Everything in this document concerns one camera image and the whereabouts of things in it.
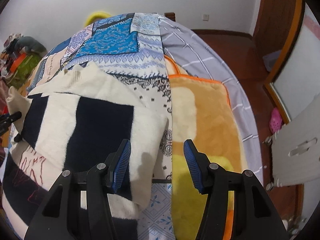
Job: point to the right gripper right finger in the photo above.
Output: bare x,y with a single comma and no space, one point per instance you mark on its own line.
255,216

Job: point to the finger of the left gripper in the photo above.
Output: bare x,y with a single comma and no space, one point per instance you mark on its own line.
7,119

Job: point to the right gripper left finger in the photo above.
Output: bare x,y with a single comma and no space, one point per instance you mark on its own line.
58,216

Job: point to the cream and navy knit sweater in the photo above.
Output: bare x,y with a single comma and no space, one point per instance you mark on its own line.
74,122

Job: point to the green patterned storage bag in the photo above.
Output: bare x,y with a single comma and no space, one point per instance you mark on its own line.
22,73

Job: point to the orange box on pile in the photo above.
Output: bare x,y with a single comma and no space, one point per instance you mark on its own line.
17,62

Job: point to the pink plastic slipper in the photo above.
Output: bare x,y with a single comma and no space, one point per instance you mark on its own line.
276,121

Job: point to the orange plush blanket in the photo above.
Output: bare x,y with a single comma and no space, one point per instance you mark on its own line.
201,112

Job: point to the yellow curved foam tube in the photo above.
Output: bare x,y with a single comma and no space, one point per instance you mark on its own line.
95,16

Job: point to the blue patchwork bed cover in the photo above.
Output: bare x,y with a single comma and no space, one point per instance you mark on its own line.
129,47

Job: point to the grey striped bed sheet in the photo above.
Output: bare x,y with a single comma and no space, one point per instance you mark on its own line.
193,55

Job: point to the wooden bed post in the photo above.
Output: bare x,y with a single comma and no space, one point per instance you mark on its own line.
170,15

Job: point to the white wall socket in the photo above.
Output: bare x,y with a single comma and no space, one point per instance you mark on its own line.
205,17

